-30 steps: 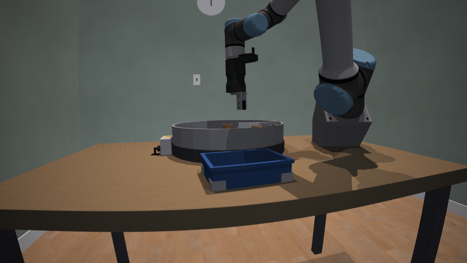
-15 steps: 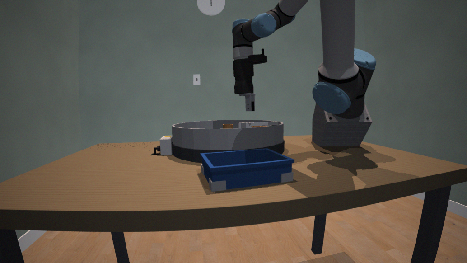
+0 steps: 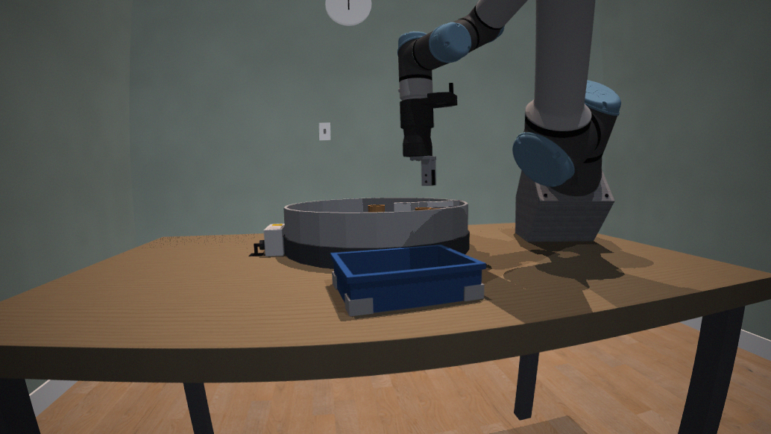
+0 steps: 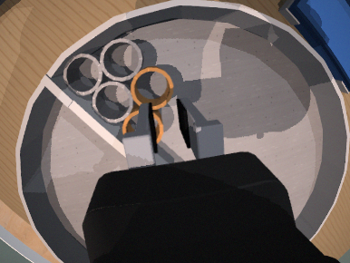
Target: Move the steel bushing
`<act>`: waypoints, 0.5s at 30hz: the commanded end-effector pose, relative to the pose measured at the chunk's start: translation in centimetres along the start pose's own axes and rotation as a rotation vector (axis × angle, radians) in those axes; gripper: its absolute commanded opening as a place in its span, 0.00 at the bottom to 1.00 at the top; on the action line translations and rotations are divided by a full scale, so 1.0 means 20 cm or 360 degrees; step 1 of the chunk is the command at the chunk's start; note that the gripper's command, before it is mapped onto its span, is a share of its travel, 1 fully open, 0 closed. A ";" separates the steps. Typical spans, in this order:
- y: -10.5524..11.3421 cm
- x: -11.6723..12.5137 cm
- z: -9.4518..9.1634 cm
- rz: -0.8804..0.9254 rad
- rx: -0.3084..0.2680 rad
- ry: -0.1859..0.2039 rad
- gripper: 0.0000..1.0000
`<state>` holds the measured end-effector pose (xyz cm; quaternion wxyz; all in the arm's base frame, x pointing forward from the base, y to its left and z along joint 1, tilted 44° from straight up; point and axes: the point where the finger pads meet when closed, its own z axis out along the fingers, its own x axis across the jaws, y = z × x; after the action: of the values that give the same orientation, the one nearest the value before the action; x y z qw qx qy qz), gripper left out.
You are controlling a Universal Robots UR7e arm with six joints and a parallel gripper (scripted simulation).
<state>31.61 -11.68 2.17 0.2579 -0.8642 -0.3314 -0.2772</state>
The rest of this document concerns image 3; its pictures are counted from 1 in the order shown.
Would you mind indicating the blue open crate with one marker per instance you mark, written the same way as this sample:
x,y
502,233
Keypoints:
x,y
458,279

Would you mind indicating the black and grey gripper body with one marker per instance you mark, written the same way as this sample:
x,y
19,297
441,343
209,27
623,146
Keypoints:
x,y
416,114

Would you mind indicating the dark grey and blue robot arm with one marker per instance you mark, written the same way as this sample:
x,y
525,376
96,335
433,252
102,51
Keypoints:
x,y
559,137

